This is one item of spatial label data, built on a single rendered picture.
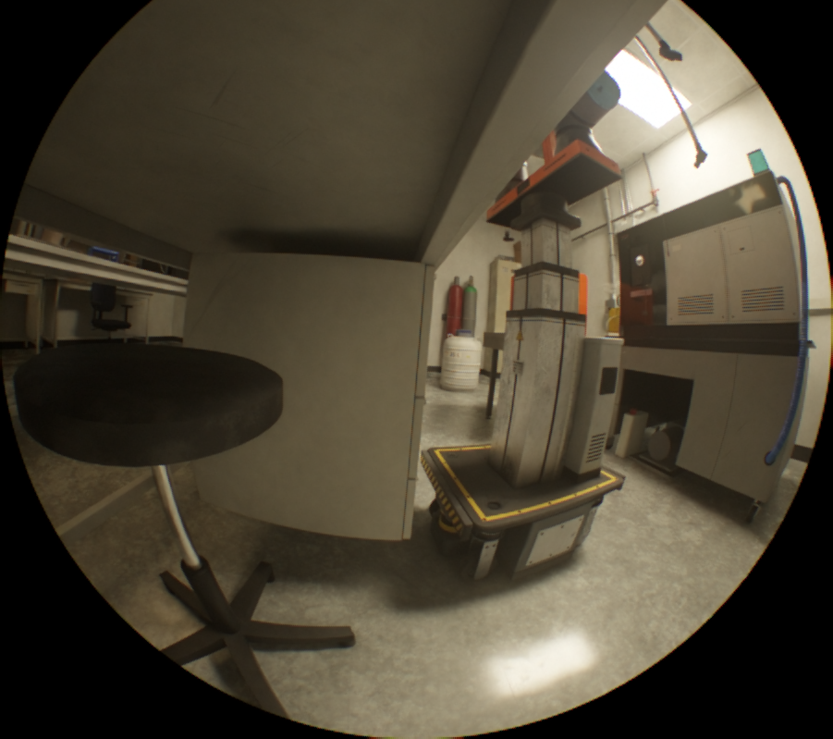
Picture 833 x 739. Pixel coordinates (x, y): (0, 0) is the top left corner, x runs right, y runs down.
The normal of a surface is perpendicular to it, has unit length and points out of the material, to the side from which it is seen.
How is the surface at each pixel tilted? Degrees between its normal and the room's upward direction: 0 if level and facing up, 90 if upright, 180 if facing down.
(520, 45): 90
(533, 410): 90
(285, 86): 180
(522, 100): 180
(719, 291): 90
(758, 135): 90
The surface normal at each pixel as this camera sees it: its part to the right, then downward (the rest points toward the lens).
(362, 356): 0.09, -0.02
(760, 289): -0.99, -0.08
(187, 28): -0.08, 1.00
